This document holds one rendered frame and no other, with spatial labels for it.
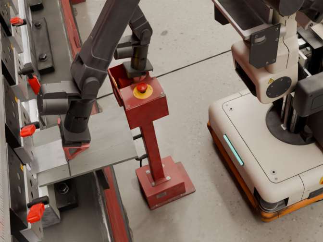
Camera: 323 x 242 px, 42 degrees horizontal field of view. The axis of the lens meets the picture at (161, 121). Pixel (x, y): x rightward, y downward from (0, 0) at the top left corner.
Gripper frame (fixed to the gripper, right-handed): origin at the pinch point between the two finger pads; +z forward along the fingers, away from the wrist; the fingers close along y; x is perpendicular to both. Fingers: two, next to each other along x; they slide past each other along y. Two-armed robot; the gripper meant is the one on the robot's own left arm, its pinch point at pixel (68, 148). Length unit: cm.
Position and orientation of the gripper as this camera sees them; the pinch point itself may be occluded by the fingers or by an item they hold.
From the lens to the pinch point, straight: 112.9
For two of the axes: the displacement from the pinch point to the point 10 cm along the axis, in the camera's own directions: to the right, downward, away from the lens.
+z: -3.2, 6.9, 6.5
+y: 2.9, 7.2, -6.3
